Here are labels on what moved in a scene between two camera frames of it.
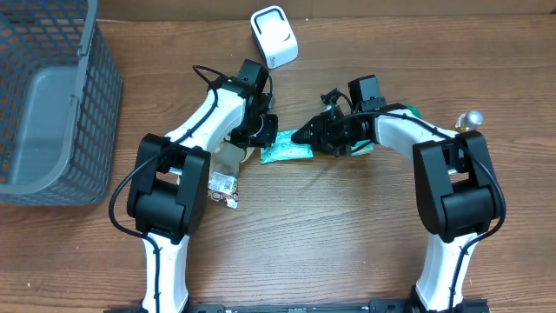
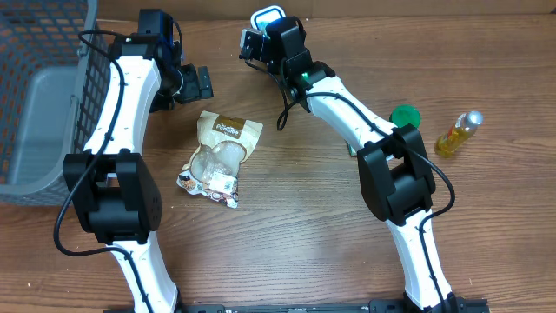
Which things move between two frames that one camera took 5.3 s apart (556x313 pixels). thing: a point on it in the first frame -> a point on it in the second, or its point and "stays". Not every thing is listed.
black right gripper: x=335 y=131 -> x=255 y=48
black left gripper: x=263 y=139 -> x=192 y=89
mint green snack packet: x=284 y=149 -> x=266 y=16
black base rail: x=373 y=306 stays
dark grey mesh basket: x=61 y=103 stays
